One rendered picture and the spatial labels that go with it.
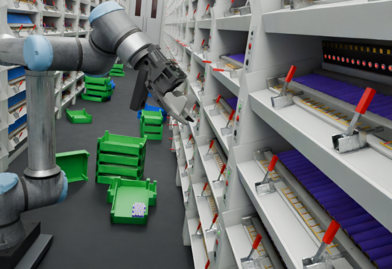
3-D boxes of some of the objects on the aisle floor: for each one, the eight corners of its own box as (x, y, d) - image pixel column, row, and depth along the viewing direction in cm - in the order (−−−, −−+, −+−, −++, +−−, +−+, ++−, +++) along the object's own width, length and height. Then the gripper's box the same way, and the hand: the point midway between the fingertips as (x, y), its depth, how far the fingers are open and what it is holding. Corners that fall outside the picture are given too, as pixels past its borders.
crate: (106, 202, 213) (107, 191, 211) (110, 188, 232) (111, 177, 230) (155, 206, 217) (156, 194, 215) (155, 191, 236) (156, 180, 234)
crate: (146, 224, 195) (147, 215, 191) (109, 223, 193) (110, 212, 188) (149, 187, 221) (150, 178, 216) (116, 185, 218) (117, 175, 214)
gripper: (142, 42, 82) (200, 110, 80) (163, 44, 93) (215, 104, 90) (121, 67, 86) (175, 133, 83) (143, 66, 96) (193, 124, 94)
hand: (185, 121), depth 88 cm, fingers open, 3 cm apart
